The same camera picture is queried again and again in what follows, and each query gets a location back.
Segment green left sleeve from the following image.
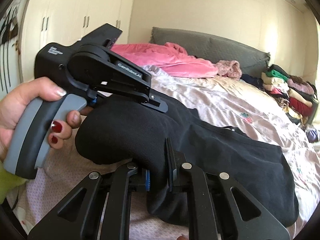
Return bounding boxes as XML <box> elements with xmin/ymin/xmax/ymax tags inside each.
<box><xmin>0</xmin><ymin>162</ymin><xmax>27</xmax><ymax>204</ymax></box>

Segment stack of folded clothes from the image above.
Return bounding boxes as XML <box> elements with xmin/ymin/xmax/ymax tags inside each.
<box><xmin>260</xmin><ymin>64</ymin><xmax>319</xmax><ymax>125</ymax></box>

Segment left hand red nails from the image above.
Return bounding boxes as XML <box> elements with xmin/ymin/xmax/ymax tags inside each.
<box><xmin>1</xmin><ymin>77</ymin><xmax>93</xmax><ymax>161</ymax></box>

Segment pink blanket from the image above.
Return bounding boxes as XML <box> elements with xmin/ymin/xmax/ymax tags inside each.
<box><xmin>111</xmin><ymin>42</ymin><xmax>218</xmax><ymax>78</ymax></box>

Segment dusty pink crumpled garment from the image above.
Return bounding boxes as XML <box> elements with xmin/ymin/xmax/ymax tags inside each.
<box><xmin>216</xmin><ymin>60</ymin><xmax>242</xmax><ymax>80</ymax></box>

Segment white wardrobe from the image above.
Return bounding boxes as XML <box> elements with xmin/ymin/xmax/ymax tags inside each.
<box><xmin>20</xmin><ymin>0</ymin><xmax>134</xmax><ymax>81</ymax></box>

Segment lilac strawberry print sheet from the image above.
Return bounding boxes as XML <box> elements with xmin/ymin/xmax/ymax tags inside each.
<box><xmin>7</xmin><ymin>66</ymin><xmax>319</xmax><ymax>237</ymax></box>

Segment dark navy garment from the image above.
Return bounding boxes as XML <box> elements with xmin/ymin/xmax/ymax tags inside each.
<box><xmin>240</xmin><ymin>74</ymin><xmax>265</xmax><ymax>91</ymax></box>

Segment grey headboard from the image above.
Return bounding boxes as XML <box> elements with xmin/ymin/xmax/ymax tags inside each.
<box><xmin>150</xmin><ymin>27</ymin><xmax>271</xmax><ymax>77</ymax></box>

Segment black garment with orange patches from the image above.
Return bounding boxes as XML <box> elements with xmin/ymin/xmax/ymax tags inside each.
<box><xmin>75</xmin><ymin>95</ymin><xmax>299</xmax><ymax>227</ymax></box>

